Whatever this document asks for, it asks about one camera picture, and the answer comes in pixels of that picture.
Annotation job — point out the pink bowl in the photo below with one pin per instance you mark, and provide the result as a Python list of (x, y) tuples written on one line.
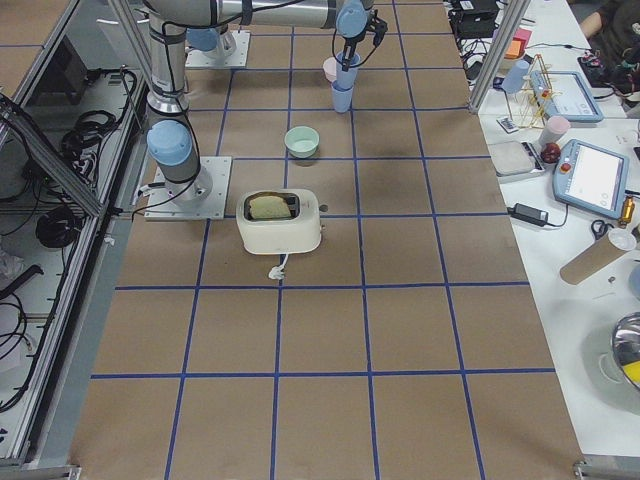
[(330, 69)]

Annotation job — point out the blue cup on desk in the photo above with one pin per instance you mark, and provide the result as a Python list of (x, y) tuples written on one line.
[(515, 77)]

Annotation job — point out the cream white toaster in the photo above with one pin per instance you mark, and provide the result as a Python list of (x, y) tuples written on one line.
[(301, 233)]

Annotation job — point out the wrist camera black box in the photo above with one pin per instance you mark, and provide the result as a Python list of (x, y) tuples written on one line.
[(378, 27)]

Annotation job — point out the red apple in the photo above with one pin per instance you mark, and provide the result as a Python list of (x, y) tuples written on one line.
[(550, 153)]

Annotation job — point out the bread slice in toaster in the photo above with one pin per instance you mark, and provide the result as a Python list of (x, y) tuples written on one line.
[(269, 207)]

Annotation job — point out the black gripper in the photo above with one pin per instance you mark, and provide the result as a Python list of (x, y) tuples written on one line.
[(348, 46)]

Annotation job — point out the steel mixing bowl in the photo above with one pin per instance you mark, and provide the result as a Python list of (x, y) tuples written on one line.
[(620, 363)]

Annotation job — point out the black power adapter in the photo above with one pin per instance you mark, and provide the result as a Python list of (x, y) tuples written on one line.
[(528, 214)]

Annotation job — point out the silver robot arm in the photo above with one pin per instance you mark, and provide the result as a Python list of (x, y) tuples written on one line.
[(170, 21), (211, 39)]

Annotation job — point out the silver kitchen scale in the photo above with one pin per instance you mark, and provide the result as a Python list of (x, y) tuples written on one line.
[(515, 158)]

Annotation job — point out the pink cup on desk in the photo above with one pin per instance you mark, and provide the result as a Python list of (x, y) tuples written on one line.
[(555, 128)]

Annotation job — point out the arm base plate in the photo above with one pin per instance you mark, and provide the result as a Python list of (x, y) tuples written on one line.
[(198, 60), (204, 199)]

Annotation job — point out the teach pendant tablet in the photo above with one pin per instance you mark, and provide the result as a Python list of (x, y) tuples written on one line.
[(565, 94), (591, 178)]

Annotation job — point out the cardboard tube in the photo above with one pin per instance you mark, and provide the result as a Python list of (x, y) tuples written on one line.
[(616, 243)]

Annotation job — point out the aluminium frame post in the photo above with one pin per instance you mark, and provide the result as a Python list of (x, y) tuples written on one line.
[(510, 22)]

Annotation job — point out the near teach pendant tablet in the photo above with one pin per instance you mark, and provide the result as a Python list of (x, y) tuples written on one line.
[(591, 178)]

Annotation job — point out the gold wire rack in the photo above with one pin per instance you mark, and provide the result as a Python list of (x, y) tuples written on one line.
[(527, 108)]

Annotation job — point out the far teach pendant tablet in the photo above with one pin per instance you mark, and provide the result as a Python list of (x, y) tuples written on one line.
[(565, 94)]

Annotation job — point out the amber glass bottle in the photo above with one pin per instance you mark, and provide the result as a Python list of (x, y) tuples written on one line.
[(627, 211)]

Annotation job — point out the blue cup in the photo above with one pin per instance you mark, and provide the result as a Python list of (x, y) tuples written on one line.
[(346, 79), (341, 97), (515, 77)]

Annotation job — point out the green bowl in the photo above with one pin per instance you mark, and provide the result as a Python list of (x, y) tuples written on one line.
[(302, 141)]

